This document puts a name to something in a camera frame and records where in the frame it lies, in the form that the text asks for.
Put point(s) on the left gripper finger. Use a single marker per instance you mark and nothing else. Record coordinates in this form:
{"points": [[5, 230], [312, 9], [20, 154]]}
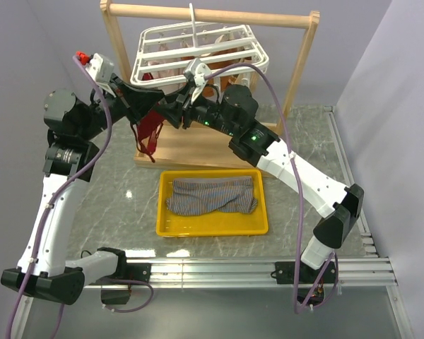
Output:
{"points": [[139, 107], [129, 90]]}

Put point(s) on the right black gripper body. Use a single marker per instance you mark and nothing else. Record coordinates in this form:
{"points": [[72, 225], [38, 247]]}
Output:
{"points": [[201, 111]]}

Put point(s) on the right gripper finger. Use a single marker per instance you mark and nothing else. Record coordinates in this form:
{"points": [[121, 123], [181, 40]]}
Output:
{"points": [[181, 94], [172, 113]]}

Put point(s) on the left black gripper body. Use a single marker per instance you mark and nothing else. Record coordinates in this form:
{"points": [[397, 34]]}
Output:
{"points": [[118, 107]]}

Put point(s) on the red underwear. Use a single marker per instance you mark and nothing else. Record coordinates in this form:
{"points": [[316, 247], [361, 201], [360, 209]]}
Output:
{"points": [[147, 132]]}

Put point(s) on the white plastic clip hanger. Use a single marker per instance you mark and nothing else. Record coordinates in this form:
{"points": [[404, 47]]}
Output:
{"points": [[164, 51]]}

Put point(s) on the grey striped underwear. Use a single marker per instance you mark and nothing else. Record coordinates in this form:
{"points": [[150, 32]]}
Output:
{"points": [[200, 196]]}

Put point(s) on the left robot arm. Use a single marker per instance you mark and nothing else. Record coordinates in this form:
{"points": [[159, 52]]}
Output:
{"points": [[43, 271]]}

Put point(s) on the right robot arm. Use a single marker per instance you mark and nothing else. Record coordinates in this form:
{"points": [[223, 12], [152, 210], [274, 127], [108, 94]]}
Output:
{"points": [[234, 115]]}

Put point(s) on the orange underwear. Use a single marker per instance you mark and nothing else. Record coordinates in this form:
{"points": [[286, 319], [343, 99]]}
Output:
{"points": [[216, 84]]}

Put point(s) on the wooden hanging rack stand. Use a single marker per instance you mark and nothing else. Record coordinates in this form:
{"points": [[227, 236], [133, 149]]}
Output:
{"points": [[200, 147]]}

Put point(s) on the yellow plastic tray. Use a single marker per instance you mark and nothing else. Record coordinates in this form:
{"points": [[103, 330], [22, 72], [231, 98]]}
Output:
{"points": [[214, 224]]}

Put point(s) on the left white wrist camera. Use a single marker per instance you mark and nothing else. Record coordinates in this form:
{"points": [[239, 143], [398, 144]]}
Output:
{"points": [[99, 68]]}

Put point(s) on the aluminium mounting rail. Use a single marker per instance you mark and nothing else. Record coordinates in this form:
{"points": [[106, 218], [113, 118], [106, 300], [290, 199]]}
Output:
{"points": [[230, 298]]}

